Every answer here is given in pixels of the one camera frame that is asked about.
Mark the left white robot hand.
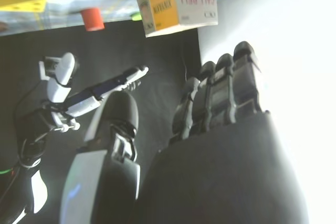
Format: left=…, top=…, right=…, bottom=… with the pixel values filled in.
left=59, top=40, right=310, bottom=224

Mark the red block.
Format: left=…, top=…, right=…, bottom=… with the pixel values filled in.
left=80, top=8, right=105, bottom=32

